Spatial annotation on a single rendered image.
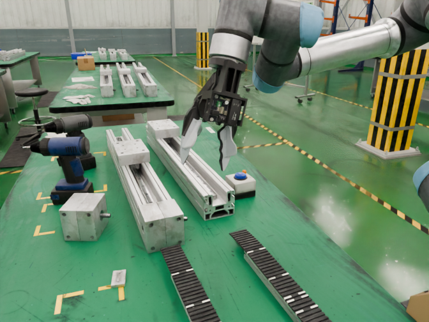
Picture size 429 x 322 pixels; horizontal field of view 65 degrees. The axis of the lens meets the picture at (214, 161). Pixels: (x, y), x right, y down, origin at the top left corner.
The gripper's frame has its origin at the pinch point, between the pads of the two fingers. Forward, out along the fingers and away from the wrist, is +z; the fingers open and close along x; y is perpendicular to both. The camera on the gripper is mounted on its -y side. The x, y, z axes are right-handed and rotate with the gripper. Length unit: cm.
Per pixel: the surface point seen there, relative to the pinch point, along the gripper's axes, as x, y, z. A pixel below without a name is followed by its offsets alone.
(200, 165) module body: 16, -48, 8
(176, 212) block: 2.0, -17.7, 16.4
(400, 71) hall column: 256, -201, -96
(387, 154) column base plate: 275, -208, -13
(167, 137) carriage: 11, -82, 2
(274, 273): 20.7, 3.5, 21.6
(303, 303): 22.3, 13.1, 22.9
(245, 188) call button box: 29.3, -35.3, 11.1
